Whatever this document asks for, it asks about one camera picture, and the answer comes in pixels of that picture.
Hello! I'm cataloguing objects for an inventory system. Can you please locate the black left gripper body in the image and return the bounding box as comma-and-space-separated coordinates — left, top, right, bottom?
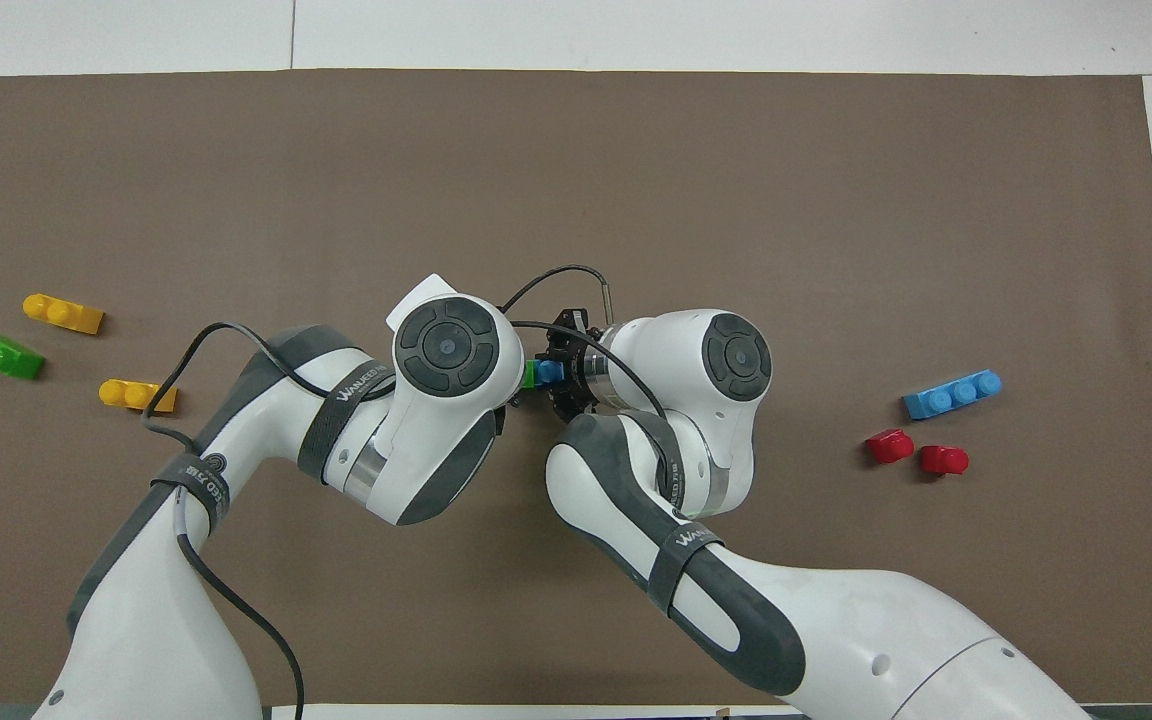
492, 386, 539, 435

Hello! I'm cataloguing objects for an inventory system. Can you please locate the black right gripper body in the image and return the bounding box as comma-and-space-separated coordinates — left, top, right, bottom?
546, 308, 605, 421

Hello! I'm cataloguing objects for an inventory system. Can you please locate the yellow two-stud block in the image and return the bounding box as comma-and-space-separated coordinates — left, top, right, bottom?
22, 293, 105, 335
98, 379, 178, 414

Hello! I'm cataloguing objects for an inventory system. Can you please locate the brown table mat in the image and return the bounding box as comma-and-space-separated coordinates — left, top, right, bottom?
0, 68, 1152, 706

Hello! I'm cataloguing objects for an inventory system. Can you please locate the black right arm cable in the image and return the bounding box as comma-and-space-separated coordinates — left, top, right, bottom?
498, 264, 677, 421

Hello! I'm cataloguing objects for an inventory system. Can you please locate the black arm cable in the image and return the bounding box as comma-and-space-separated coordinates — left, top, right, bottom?
498, 264, 677, 421
141, 320, 399, 720

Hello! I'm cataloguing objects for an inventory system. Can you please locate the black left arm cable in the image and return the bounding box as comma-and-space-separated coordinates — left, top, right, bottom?
141, 320, 399, 720

